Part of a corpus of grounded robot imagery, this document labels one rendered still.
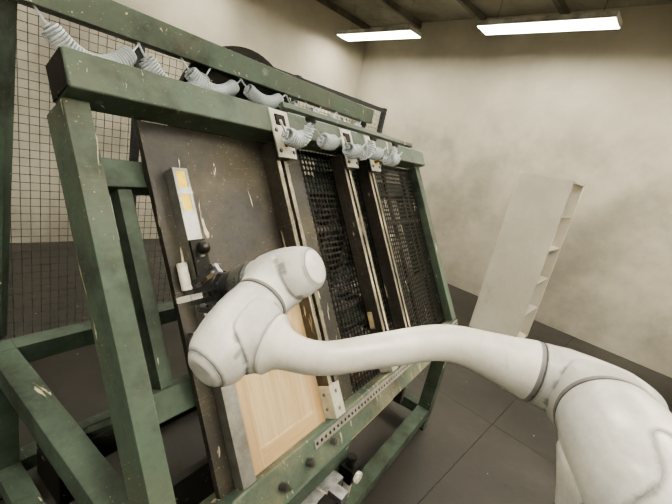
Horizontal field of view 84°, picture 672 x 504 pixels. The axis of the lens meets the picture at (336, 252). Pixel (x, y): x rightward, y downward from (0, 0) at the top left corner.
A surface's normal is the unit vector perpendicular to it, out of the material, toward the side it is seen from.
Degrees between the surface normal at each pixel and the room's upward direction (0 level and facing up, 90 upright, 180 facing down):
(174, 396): 60
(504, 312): 90
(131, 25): 90
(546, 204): 90
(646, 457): 37
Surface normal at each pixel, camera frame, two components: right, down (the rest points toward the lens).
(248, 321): 0.21, -0.65
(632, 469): -0.59, -0.74
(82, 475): 0.20, -0.94
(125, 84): 0.79, -0.21
